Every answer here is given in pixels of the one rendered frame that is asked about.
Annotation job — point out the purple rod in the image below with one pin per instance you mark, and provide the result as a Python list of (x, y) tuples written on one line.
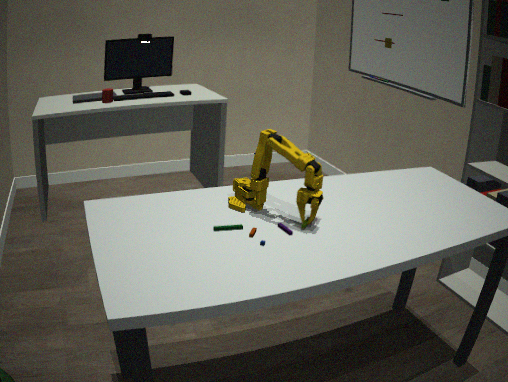
[(285, 229)]

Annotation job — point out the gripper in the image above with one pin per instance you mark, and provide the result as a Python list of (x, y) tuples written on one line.
[(303, 196)]

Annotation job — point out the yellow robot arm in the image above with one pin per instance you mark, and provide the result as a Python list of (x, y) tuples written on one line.
[(254, 191)]

